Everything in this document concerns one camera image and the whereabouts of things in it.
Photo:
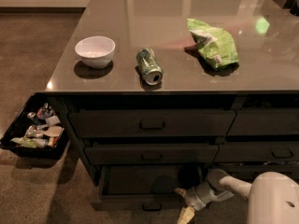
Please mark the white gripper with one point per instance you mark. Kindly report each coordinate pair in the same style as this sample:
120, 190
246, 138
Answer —
199, 197

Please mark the dark drawer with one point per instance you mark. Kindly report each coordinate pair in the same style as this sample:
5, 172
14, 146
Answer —
250, 172
150, 153
275, 121
263, 151
145, 187
151, 123

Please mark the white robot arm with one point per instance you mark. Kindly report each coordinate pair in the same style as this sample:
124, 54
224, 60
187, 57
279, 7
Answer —
273, 198

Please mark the green soda can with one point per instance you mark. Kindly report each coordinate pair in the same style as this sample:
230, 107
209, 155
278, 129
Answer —
150, 71

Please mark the white crumpled paper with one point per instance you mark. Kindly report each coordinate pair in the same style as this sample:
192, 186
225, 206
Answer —
52, 121

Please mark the green chip bag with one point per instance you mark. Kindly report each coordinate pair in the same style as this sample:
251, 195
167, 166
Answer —
214, 44

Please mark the black trash bin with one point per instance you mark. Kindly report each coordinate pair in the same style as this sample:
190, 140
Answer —
21, 126

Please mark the colourful snack wrapper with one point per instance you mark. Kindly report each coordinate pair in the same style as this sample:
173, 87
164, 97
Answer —
45, 111

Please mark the green wrapper in bin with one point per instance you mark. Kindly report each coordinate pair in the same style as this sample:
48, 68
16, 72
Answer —
30, 142

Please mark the white ceramic bowl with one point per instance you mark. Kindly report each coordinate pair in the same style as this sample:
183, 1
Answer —
96, 51

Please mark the crushed silver can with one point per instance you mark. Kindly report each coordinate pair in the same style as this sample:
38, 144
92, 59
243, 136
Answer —
32, 116

